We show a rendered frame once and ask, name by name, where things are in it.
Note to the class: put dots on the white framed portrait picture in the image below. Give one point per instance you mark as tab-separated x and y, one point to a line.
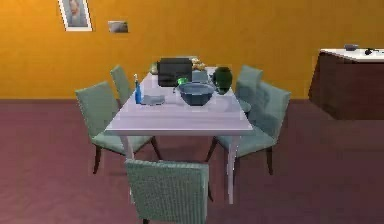
75	14

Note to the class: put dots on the white dining table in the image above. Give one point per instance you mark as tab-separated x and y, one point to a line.
186	116

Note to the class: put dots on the blue-grey bowl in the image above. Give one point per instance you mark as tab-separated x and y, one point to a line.
196	94

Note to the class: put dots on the small green cup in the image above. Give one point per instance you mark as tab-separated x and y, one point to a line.
182	81

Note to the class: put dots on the grey flat dish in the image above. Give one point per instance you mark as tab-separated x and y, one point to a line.
153	99

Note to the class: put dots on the black box appliance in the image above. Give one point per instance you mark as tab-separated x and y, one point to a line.
174	71

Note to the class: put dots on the dark green vase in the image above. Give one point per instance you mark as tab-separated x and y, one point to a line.
222	78

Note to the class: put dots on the blue spray bottle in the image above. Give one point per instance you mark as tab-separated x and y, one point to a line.
137	91

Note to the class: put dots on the pale green round jar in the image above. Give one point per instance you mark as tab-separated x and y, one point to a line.
153	68

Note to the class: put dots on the grey-green upholstered chair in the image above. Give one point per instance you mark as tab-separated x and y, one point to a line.
266	110
170	191
248	81
120	83
100	110

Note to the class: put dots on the dark brown white-topped cabinet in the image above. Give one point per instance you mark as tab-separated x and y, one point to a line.
350	86

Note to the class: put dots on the small grey bowl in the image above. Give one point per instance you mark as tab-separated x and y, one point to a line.
351	47

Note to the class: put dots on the small black object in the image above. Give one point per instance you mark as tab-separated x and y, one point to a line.
369	51

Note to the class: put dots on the small grey wall picture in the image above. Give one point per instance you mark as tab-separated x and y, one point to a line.
118	26

